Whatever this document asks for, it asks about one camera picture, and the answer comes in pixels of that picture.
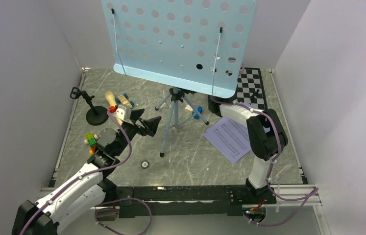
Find black microphone stand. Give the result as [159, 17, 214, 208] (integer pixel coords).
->
[70, 87, 108, 126]

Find wooden toy car blue wheels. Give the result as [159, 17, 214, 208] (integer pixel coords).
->
[116, 94, 135, 108]

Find gold toy microphone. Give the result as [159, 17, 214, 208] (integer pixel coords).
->
[105, 92, 118, 111]

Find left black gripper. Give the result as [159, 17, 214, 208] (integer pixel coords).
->
[114, 109, 161, 156]

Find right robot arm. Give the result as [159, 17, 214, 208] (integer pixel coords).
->
[209, 96, 289, 204]

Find black white chessboard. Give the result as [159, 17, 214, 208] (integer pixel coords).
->
[236, 68, 268, 110]

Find poker chip on table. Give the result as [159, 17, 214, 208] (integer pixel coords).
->
[141, 161, 149, 169]

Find sheet music page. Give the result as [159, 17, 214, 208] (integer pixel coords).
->
[203, 117, 251, 165]

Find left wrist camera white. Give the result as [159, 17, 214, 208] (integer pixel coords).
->
[107, 104, 132, 125]

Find light blue music stand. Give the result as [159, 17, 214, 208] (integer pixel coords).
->
[100, 0, 257, 158]

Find colourful brick toy train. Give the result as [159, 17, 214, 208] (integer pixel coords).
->
[84, 133, 98, 154]

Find black chess piece right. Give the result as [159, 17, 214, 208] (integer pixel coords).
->
[250, 89, 260, 99]

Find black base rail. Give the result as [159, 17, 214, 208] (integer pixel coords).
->
[49, 176, 310, 218]

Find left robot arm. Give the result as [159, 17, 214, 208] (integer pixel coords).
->
[11, 107, 162, 235]

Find blue white block toy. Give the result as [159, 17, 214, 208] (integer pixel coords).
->
[184, 104, 203, 120]

